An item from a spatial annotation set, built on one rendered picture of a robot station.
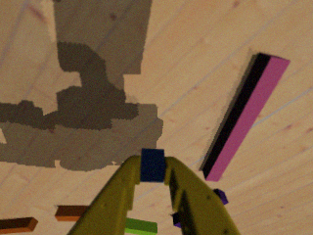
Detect lime green rod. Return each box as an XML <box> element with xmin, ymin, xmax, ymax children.
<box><xmin>125</xmin><ymin>217</ymin><xmax>157</xmax><ymax>235</ymax></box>

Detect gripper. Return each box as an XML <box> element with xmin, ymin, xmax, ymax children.
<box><xmin>67</xmin><ymin>156</ymin><xmax>241</xmax><ymax>235</ymax></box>

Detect pink rod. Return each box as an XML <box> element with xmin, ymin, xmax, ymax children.
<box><xmin>202</xmin><ymin>53</ymin><xmax>291</xmax><ymax>182</ymax></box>

